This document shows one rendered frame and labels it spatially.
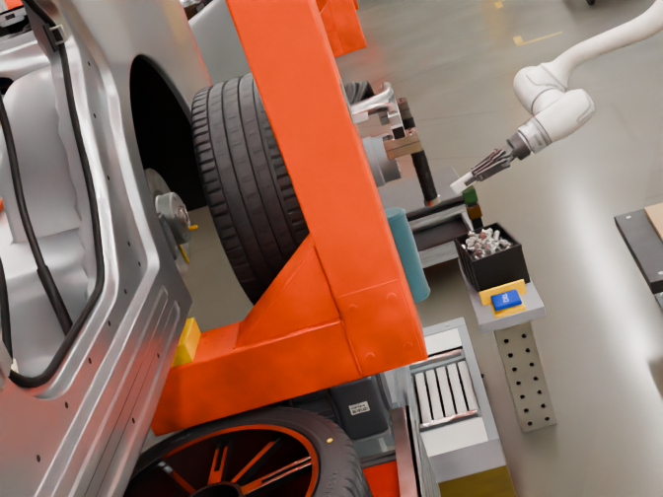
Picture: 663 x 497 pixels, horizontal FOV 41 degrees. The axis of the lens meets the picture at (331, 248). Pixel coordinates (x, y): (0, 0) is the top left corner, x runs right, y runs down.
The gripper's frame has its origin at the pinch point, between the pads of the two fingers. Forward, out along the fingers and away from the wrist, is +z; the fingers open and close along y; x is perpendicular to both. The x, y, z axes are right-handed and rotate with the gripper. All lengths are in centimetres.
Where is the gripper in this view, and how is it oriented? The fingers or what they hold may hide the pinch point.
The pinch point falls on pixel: (463, 182)
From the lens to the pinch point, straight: 254.7
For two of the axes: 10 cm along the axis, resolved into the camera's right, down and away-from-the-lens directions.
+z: -8.2, 5.5, 1.4
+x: 5.6, 7.5, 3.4
